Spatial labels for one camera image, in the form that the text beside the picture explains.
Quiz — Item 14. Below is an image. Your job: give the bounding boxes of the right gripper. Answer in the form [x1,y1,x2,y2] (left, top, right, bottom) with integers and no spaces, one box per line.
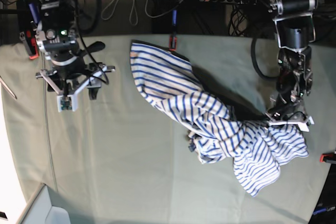
[35,62,116,100]

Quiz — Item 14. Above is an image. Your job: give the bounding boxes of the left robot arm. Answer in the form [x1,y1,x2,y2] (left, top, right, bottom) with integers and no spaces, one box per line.
[251,0,318,132]

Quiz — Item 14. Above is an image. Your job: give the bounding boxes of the metal bar at left edge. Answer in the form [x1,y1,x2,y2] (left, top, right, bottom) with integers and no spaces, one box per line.
[0,77,17,100]

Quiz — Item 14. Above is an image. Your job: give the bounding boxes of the blue white striped t-shirt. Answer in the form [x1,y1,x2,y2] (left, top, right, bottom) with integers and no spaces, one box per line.
[130,42,309,196]

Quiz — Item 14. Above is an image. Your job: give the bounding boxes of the red clamp at left corner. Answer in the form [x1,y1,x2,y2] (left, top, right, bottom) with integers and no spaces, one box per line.
[19,30,39,60]

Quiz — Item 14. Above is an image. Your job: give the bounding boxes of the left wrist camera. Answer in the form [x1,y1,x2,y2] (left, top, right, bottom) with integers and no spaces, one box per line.
[297,117,314,132]

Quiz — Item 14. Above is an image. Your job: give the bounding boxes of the red clamp at right edge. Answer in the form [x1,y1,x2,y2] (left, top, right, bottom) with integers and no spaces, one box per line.
[320,153,336,165]

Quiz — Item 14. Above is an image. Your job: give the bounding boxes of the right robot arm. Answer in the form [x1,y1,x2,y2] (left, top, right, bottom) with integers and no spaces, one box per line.
[35,0,115,103]

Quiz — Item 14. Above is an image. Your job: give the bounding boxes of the white bin at bottom left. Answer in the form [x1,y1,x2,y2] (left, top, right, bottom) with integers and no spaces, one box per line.
[16,183,71,224]

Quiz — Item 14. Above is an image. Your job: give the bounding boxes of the red clamp at top centre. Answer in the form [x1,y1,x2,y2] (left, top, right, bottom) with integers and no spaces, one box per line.
[169,35,177,51]

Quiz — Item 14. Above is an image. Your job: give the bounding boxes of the green table cloth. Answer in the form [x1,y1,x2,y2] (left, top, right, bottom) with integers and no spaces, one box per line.
[1,35,335,223]

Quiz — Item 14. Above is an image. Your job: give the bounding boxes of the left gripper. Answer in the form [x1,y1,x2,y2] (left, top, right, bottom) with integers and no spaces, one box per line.
[266,100,312,127]

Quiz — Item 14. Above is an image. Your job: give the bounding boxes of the white looped cable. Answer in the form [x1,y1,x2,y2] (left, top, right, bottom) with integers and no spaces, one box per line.
[101,0,155,26]

